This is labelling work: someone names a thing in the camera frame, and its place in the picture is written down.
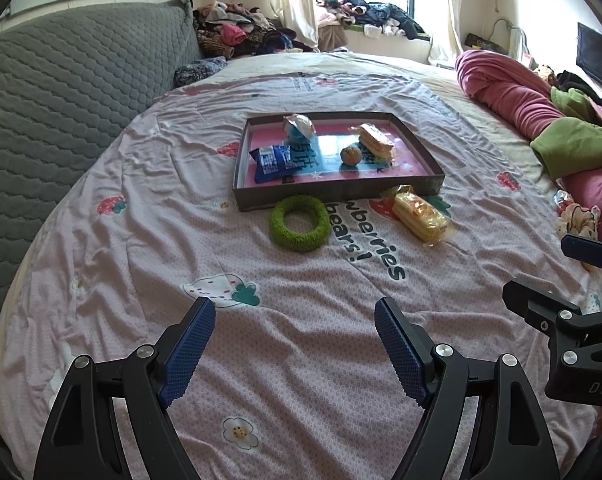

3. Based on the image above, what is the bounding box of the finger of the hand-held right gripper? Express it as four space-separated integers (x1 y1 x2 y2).
502 278 590 335
560 233 602 274

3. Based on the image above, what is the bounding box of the blue snack packet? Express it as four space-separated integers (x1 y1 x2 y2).
248 143 300 185

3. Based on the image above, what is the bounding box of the cream curtain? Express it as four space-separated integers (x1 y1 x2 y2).
268 0 323 54
428 0 464 69

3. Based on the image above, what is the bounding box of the pink fleece blanket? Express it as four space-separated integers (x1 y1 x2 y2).
454 48 602 244

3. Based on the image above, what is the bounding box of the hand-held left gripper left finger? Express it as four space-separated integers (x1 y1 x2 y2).
34 296 217 480

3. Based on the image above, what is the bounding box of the pile of mixed clothes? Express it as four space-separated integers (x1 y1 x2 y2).
178 0 318 62

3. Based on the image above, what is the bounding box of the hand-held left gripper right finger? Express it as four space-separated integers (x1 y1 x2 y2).
374 297 562 480

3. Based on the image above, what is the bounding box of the brown cardboard tray pink inside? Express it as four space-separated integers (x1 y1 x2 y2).
232 112 447 213

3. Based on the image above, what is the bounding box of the cartoon printed cloth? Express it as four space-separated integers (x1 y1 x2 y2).
553 189 602 239

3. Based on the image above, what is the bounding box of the pink strawberry printed bed sheet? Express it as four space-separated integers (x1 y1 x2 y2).
0 72 602 480

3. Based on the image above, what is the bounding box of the beige bed cover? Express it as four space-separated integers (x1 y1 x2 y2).
215 52 568 197

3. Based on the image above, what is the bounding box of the green fuzzy ring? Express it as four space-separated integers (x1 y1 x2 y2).
268 194 331 254

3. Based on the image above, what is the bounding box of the green fleece blanket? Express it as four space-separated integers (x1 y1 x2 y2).
530 87 602 181

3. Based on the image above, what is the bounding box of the dark cloth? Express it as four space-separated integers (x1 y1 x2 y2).
555 70 602 107

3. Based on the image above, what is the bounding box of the clothes heap on windowsill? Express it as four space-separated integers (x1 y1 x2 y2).
315 0 433 45

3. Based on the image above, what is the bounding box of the black flat screen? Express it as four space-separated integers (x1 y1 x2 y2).
576 22 602 107

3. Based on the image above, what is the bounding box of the dark floral pillow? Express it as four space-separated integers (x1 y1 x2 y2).
173 56 228 89

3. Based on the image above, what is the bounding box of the grey quilted headboard cover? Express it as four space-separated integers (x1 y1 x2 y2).
0 0 203 363

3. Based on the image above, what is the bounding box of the yellow wrapped cake packet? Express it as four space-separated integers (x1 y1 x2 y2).
380 184 456 247

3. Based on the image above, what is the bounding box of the orange cake packet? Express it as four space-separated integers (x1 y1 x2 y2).
349 123 397 166

